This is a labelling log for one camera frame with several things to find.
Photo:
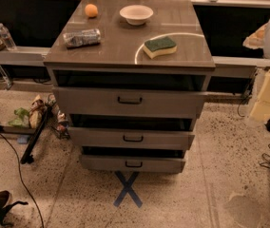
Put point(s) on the grey top drawer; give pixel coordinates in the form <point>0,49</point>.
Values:
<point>127,102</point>

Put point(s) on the blue tape cross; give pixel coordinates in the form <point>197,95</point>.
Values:
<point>127,189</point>

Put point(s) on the grey drawer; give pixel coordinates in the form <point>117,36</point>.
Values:
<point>126,138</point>
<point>136,164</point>
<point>127,102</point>

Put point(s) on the white bowl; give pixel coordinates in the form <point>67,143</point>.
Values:
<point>136,15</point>

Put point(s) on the grey drawer cabinet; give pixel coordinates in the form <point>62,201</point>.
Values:
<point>119,62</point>

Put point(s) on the crushed foil chip bag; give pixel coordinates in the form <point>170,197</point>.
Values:
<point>82,38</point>

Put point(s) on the black shoe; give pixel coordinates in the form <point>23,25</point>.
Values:
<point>6,205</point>

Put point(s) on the green yellow sponge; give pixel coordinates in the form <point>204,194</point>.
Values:
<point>160,46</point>

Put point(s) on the clear plastic water bottle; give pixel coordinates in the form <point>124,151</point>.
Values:
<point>7,39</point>

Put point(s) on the grey middle drawer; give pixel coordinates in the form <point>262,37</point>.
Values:
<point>126,138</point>

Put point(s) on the orange fruit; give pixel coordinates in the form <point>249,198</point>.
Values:
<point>91,10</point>

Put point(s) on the grey bottom drawer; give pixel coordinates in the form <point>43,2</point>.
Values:
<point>136,164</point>

